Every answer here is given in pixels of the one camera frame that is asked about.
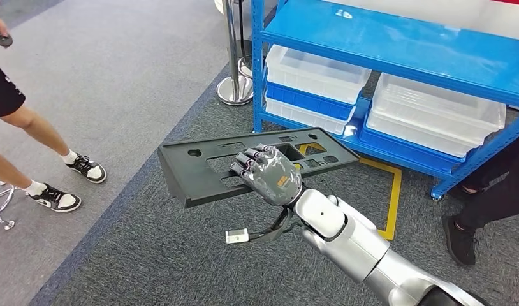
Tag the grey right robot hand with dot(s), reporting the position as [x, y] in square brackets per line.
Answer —
[272, 177]

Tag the black plastic panel part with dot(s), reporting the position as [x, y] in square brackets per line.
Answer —
[187, 177]

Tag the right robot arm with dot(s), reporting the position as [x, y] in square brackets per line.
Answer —
[348, 236]

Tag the blue metal shelf rack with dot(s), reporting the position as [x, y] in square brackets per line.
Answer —
[411, 55]

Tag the clear plastic bin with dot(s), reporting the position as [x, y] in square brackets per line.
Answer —
[437, 101]
[301, 118]
[420, 135]
[314, 72]

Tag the black and white shoe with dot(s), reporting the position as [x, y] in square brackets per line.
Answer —
[88, 169]
[56, 199]

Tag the person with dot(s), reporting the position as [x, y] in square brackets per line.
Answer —
[6, 93]
[496, 190]

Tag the white car with red stripe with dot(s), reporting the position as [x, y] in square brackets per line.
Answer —
[454, 17]

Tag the black camera bracket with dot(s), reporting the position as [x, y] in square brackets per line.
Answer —
[276, 226]

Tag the chrome stanchion post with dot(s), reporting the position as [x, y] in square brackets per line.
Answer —
[233, 42]

